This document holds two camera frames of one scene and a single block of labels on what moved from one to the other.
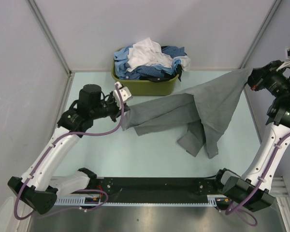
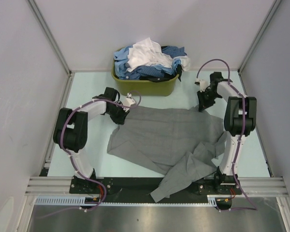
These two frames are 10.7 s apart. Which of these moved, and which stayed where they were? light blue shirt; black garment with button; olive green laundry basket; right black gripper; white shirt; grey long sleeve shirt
Moved: right black gripper; grey long sleeve shirt
Stayed: white shirt; light blue shirt; olive green laundry basket; black garment with button
